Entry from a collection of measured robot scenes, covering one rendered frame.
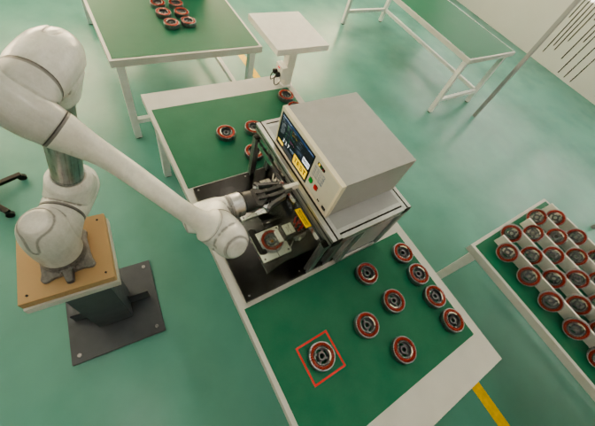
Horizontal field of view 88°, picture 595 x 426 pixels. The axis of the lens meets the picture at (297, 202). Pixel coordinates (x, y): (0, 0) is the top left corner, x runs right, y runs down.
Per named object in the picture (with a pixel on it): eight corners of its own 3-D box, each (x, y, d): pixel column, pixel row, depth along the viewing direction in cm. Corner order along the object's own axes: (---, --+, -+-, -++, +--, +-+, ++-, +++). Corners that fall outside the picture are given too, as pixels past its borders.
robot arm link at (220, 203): (224, 214, 114) (238, 231, 104) (181, 229, 107) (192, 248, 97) (219, 189, 109) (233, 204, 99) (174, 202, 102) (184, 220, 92)
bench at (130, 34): (133, 143, 257) (109, 60, 196) (83, 20, 328) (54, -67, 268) (252, 118, 306) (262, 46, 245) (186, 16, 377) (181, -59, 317)
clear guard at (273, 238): (266, 274, 116) (269, 267, 111) (240, 222, 126) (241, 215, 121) (335, 242, 131) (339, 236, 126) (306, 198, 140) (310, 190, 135)
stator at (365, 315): (363, 344, 135) (367, 343, 132) (348, 321, 139) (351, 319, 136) (381, 330, 141) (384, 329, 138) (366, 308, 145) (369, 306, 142)
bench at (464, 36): (428, 115, 380) (470, 59, 320) (336, 21, 461) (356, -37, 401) (472, 104, 420) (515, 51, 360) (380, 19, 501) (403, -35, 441)
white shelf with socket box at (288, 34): (266, 116, 202) (277, 50, 165) (242, 81, 216) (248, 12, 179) (309, 106, 217) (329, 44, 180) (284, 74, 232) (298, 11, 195)
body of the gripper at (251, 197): (236, 199, 115) (258, 192, 119) (246, 218, 112) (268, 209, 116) (238, 188, 109) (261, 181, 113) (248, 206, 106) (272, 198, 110)
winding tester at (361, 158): (324, 218, 123) (342, 188, 107) (274, 141, 140) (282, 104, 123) (393, 189, 140) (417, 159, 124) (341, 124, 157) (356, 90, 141)
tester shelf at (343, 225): (330, 248, 121) (334, 243, 118) (254, 129, 148) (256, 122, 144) (406, 212, 141) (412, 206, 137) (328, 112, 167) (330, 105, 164)
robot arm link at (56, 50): (40, 219, 121) (64, 175, 133) (87, 228, 126) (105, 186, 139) (-28, 43, 64) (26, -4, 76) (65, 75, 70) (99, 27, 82)
